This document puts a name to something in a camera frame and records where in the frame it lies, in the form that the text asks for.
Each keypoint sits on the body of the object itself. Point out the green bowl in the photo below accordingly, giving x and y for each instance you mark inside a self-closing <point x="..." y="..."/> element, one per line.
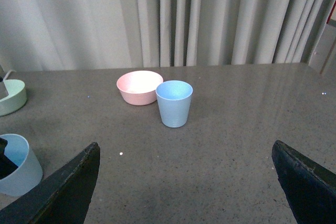
<point x="17" y="96"/>

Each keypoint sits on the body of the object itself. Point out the pink bowl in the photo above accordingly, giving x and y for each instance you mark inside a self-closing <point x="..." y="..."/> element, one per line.
<point x="139" y="87"/>

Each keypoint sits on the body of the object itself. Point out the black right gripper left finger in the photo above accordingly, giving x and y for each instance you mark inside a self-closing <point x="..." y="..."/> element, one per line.
<point x="63" y="197"/>

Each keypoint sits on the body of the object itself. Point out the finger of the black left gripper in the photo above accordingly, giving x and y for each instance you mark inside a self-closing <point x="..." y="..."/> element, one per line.
<point x="7" y="166"/>

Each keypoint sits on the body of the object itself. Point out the light blue cup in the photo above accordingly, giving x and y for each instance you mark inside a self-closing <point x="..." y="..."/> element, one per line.
<point x="174" y="100"/>
<point x="28" y="173"/>

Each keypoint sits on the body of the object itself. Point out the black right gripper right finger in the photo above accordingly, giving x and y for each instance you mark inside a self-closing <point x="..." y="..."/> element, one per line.
<point x="308" y="186"/>

